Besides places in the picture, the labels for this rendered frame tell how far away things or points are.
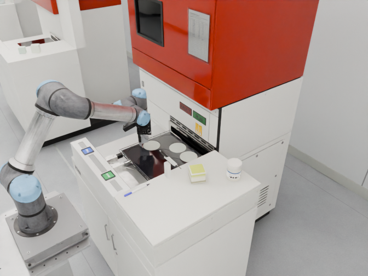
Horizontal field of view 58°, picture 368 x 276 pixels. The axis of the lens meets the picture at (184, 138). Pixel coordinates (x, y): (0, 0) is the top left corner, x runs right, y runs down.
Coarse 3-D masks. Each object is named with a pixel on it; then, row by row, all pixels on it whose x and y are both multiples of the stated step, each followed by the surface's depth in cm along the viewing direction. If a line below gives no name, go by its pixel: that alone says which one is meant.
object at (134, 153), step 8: (160, 136) 207; (168, 136) 207; (176, 136) 207; (160, 144) 200; (168, 144) 200; (184, 144) 200; (128, 152) 193; (136, 152) 193; (144, 152) 193; (152, 152) 193; (168, 152) 193; (136, 160) 186; (144, 160) 187; (152, 160) 187; (160, 160) 186; (176, 160) 187; (144, 168) 181; (152, 168) 181; (160, 168) 181; (152, 176) 175
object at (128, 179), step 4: (124, 168) 184; (120, 172) 181; (124, 172) 181; (128, 172) 181; (120, 176) 178; (124, 176) 178; (128, 176) 178; (132, 176) 178; (124, 180) 176; (128, 180) 176; (132, 180) 176; (128, 184) 173; (132, 184) 173; (136, 184) 173
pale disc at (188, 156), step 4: (184, 152) 193; (188, 152) 193; (192, 152) 193; (180, 156) 190; (184, 156) 190; (188, 156) 190; (192, 156) 190; (196, 156) 190; (184, 160) 187; (188, 160) 187
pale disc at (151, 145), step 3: (150, 141) 202; (153, 141) 202; (156, 141) 202; (144, 144) 200; (147, 144) 200; (150, 144) 200; (153, 144) 200; (156, 144) 200; (159, 144) 200; (144, 147) 197; (147, 147) 197; (150, 147) 197; (153, 147) 197; (156, 147) 197; (150, 150) 195
